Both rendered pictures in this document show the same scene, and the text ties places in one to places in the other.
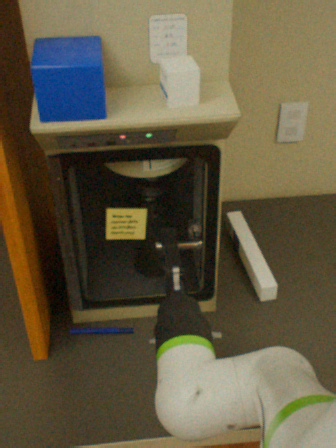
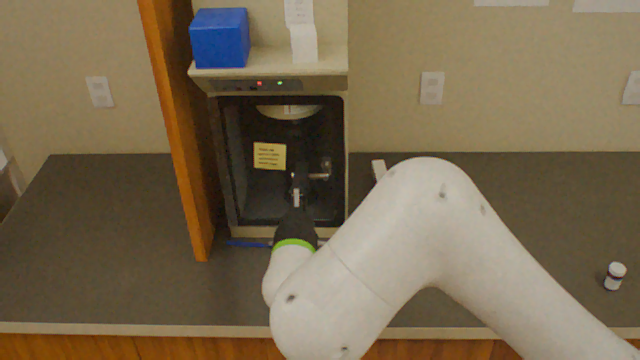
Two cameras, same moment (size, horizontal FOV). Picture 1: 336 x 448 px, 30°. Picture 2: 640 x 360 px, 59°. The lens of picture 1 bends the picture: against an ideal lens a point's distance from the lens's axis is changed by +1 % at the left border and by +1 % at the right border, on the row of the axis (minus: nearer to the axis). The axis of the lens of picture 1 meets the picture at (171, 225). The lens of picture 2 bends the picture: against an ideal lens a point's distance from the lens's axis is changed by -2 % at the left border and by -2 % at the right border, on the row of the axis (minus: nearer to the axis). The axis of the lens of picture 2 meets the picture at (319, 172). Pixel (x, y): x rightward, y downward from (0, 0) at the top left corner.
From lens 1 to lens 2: 0.27 m
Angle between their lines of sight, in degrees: 7
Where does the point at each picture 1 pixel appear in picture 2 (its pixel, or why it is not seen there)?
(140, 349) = not seen: hidden behind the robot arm
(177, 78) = (299, 40)
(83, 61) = (227, 24)
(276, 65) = (416, 40)
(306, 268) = not seen: hidden behind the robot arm
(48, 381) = (204, 277)
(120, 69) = (263, 33)
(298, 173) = (439, 132)
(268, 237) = not seen: hidden behind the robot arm
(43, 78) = (197, 36)
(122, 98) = (261, 54)
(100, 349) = (248, 258)
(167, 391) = (269, 276)
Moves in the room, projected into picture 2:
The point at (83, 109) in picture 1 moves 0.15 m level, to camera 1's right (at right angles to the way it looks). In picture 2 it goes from (226, 60) to (301, 62)
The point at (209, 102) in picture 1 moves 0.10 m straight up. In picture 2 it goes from (326, 59) to (325, 12)
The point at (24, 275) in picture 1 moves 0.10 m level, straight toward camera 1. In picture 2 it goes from (187, 189) to (187, 217)
